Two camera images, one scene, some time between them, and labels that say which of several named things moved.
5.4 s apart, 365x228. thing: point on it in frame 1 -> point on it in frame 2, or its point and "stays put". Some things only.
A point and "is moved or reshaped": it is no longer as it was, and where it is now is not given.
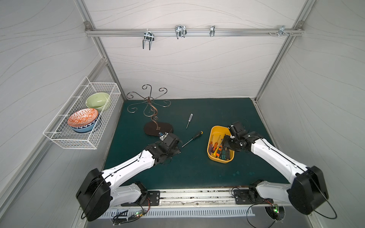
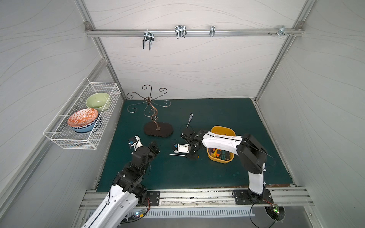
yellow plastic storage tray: x=215 y=134 stays put
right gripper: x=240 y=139 -> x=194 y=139
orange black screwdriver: x=219 y=149 stays put
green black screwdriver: x=223 y=154 stays put
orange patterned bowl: x=82 y=117 stays put
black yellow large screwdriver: x=201 y=132 is moved or reshaped
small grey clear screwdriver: x=190 y=118 stays put
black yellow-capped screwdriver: x=227 y=153 stays put
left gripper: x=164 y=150 -> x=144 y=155
